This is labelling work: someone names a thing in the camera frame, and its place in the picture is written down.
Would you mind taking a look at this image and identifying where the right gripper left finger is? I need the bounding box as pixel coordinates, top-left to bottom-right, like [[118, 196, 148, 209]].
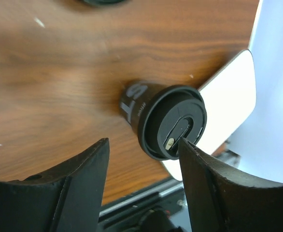
[[0, 138, 110, 232]]

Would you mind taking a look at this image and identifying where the black cup lid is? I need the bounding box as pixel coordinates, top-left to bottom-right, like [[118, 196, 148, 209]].
[[136, 84, 207, 161]]

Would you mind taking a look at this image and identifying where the white square plate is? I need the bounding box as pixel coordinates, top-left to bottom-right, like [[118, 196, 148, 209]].
[[162, 49, 256, 180]]

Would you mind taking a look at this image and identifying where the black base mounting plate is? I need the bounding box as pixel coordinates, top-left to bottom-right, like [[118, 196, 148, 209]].
[[97, 145, 241, 232]]

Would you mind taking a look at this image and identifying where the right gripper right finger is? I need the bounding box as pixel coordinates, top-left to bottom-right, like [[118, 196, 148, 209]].
[[179, 139, 283, 232]]

